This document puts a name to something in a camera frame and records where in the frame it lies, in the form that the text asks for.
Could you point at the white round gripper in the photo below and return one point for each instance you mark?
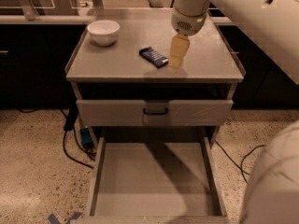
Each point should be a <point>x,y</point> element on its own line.
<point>188,24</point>

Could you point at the dark blue snack bar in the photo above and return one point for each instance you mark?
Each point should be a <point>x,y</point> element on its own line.
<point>154,57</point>

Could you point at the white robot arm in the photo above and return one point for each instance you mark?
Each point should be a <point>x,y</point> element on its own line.
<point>272,192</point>

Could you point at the grey drawer cabinet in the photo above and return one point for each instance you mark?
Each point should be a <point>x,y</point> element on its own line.
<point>209,72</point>

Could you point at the closed grey upper drawer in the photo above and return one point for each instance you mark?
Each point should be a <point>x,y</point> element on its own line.
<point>130,112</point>

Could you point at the open grey lower drawer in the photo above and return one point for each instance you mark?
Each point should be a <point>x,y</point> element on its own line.
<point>154,183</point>

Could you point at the white ceramic bowl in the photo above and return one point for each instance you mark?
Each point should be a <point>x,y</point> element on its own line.
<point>104,33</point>

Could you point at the blue power adapter box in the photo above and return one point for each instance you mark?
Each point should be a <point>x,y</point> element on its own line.
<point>86,139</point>

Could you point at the black drawer handle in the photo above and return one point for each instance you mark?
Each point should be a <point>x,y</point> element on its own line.
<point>155,113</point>

